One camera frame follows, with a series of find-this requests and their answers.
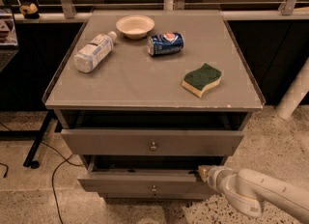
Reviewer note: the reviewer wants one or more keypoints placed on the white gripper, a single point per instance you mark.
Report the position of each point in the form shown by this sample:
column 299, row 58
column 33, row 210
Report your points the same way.
column 213, row 175

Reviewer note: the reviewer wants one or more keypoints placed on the grey drawer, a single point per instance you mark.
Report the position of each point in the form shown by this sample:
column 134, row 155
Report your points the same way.
column 146, row 174
column 152, row 142
column 189, row 196

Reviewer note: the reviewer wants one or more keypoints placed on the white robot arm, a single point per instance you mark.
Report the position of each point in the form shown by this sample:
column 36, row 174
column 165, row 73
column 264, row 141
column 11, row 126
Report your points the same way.
column 248, row 190

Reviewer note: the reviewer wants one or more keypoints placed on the grey bottom drawer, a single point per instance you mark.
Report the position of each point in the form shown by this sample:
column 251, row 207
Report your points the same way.
column 189, row 196

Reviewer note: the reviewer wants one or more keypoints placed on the grey drawer cabinet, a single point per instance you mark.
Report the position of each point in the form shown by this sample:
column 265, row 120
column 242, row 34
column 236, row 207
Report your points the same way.
column 130, row 89

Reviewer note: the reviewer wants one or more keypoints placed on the grey top drawer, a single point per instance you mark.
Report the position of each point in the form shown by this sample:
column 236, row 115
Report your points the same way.
column 152, row 142

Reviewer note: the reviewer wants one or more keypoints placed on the green yellow sponge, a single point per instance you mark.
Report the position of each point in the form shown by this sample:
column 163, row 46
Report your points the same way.
column 201, row 80

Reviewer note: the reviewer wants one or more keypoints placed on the blue pepsi can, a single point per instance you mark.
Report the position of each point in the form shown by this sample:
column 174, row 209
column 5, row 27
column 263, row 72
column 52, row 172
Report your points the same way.
column 165, row 43

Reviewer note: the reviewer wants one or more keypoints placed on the white paper bowl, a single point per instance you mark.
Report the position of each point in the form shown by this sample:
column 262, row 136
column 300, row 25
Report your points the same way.
column 135, row 27

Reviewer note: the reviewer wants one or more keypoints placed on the clear plastic water bottle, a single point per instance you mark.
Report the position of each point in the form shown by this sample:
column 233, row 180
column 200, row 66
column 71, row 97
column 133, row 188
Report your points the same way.
column 88, row 57

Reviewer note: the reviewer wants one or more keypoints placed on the black desk leg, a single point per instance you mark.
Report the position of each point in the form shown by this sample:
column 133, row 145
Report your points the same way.
column 35, row 135

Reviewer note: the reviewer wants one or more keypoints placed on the small yellow black toy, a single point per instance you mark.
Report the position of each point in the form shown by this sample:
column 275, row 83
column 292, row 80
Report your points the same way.
column 29, row 10

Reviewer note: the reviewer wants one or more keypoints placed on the white cylindrical post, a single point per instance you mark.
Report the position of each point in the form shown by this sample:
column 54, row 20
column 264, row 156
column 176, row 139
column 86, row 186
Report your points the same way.
column 295, row 94

